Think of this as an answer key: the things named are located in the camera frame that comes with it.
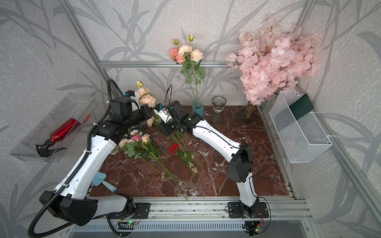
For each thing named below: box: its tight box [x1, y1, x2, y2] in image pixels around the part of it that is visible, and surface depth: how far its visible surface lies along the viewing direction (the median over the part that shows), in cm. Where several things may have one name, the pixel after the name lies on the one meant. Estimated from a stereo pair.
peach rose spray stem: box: [178, 33, 206, 103], surface depth 81 cm
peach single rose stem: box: [136, 81, 156, 127], surface depth 71 cm
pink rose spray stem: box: [169, 38, 187, 64], surface depth 84 cm
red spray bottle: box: [34, 118, 81, 157], surface depth 63 cm
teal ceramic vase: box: [191, 101, 205, 119], surface depth 96 cm
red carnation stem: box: [168, 143, 200, 175], surface depth 93 cm
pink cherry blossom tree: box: [225, 15, 322, 124], surface depth 73 cm
